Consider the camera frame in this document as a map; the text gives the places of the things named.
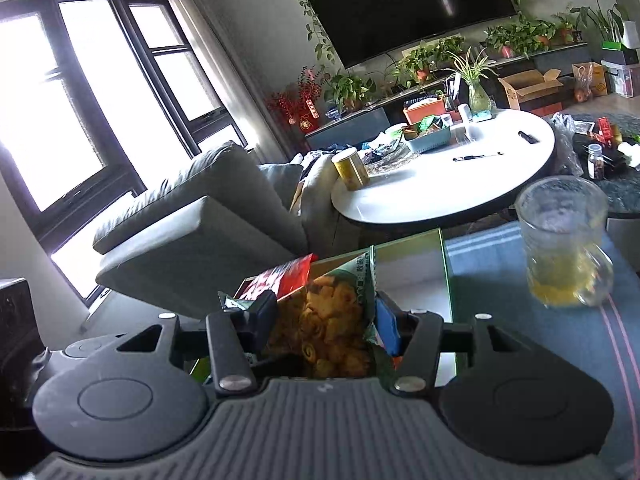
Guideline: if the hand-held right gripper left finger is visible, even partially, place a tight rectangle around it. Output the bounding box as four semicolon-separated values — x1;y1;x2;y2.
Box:
112;289;280;395

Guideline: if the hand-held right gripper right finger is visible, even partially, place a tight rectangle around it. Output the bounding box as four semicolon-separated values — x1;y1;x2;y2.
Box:
374;291;532;395

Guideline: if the red snack bag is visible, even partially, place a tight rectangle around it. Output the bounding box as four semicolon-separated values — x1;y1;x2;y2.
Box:
234;254;319;302

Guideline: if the green chips bag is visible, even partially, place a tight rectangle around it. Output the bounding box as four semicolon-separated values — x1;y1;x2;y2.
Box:
220;249;401;386

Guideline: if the green cardboard box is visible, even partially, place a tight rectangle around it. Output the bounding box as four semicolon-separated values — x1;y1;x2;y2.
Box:
189;227;455;388

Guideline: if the grey armchair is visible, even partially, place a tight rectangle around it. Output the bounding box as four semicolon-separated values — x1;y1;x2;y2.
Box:
91;141;353;307

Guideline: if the blue striped tablecloth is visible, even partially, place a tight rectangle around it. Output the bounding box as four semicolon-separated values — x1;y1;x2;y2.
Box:
444;220;640;466

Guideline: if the white round table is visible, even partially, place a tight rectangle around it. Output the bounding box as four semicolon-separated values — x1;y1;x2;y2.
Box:
330;107;557;227

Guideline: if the yellow can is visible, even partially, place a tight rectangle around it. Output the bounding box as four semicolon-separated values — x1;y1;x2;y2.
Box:
331;148;372;192

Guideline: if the clear glass dish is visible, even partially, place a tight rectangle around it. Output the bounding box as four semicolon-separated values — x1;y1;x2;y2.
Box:
361;139;417;172

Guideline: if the glass mug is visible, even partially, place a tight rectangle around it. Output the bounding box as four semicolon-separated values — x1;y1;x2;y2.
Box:
514;175;615;309

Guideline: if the blue plastic tray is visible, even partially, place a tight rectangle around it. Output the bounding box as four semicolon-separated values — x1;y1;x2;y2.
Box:
401;122;453;154

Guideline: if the grey television cabinet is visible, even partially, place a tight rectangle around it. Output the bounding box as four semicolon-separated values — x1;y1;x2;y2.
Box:
304;41;591;150

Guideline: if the orange box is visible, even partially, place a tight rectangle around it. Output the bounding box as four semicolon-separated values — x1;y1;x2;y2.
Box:
403;98;447;126

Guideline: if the red berry decoration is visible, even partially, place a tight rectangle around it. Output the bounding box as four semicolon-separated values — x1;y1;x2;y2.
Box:
266;66;327;134

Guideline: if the black framed window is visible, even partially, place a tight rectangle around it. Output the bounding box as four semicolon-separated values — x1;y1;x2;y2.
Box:
0;0;253;307

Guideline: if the potted pothos plant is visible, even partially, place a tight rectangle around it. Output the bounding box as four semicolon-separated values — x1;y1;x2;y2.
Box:
324;73;377;112
396;46;437;84
525;12;585;46
484;22;527;60
434;34;467;62

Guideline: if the spider plant in glass vase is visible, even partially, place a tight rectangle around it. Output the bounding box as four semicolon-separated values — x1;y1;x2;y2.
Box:
444;46;497;114

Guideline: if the clear plastic bag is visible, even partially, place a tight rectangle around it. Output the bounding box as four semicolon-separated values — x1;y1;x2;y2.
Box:
549;111;587;177

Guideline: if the beige curtain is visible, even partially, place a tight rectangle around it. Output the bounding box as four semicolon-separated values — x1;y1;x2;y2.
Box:
159;0;302;162

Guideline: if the small glass jar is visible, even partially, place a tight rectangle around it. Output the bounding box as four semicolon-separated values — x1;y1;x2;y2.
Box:
587;143;604;181

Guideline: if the dark marble round table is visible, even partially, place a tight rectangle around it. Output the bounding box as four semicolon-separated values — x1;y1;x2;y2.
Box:
549;111;640;222

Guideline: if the open cardboard box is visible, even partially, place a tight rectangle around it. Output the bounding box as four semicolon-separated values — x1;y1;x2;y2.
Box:
496;66;567;112

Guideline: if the plastic bag of fruit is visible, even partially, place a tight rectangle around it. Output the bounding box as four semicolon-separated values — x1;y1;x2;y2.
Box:
571;62;609;104

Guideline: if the black television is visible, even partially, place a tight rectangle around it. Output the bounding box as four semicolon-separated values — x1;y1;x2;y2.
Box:
295;0;519;69

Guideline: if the clear plastic storage box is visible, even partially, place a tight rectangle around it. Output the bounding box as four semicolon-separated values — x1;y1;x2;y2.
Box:
601;59;640;99

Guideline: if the peace lily in white pot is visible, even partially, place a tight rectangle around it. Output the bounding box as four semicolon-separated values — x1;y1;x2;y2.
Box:
569;0;640;52

